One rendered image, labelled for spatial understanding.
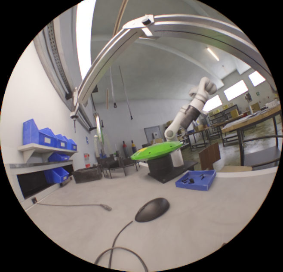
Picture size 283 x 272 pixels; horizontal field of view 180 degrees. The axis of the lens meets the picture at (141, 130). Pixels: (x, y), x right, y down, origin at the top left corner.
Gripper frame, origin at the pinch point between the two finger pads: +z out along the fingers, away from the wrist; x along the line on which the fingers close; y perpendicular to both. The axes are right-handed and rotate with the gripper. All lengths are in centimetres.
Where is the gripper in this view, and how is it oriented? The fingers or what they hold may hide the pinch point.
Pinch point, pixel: (179, 139)
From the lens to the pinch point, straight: 49.1
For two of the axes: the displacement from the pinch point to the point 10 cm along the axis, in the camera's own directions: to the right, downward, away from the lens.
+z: -5.2, 8.0, 3.0
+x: -5.1, -0.1, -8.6
